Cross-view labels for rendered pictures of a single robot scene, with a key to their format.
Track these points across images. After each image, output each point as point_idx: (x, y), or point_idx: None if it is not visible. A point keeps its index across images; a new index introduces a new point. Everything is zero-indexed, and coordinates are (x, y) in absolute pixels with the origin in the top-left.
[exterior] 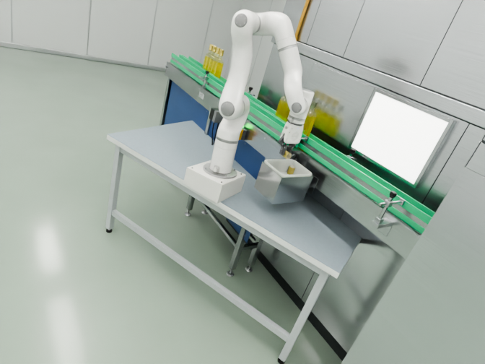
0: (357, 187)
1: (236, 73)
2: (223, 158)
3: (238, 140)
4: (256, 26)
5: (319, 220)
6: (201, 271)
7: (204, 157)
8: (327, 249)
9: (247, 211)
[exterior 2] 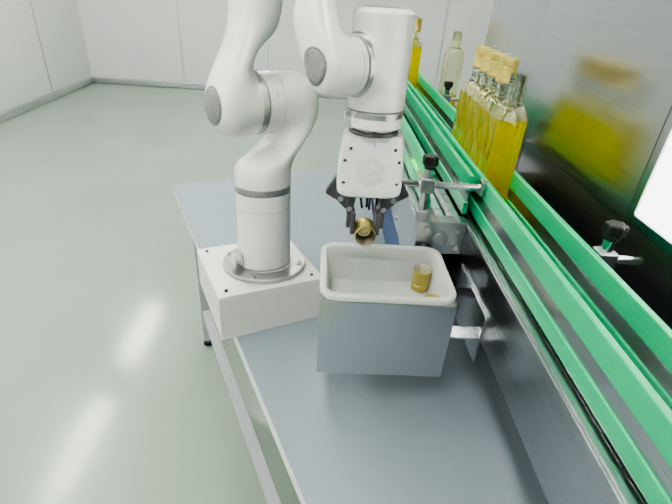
0: (579, 385)
1: (230, 7)
2: (245, 233)
3: (281, 190)
4: None
5: (501, 446)
6: (265, 470)
7: (314, 232)
8: None
9: (280, 375)
